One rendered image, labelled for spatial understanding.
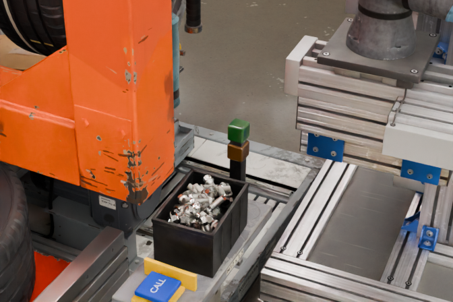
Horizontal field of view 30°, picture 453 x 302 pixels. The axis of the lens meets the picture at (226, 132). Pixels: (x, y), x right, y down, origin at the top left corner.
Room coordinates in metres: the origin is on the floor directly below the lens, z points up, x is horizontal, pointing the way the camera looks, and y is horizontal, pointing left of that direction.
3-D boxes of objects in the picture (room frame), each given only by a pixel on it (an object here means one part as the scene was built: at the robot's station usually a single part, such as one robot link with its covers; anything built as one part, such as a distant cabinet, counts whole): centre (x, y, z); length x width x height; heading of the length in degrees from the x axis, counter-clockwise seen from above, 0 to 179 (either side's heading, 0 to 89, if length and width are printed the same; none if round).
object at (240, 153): (1.60, -0.03, 0.59); 0.04 x 0.04 x 0.04; 64
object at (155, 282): (1.27, 0.13, 0.47); 0.07 x 0.07 x 0.02; 64
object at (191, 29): (1.89, 0.08, 0.83); 0.04 x 0.04 x 0.16
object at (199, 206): (1.44, 0.05, 0.51); 0.20 x 0.14 x 0.13; 158
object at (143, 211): (1.88, 0.39, 0.26); 0.42 x 0.18 x 0.35; 64
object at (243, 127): (1.60, -0.03, 0.64); 0.04 x 0.04 x 0.04; 64
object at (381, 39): (1.68, -0.34, 0.87); 0.15 x 0.15 x 0.10
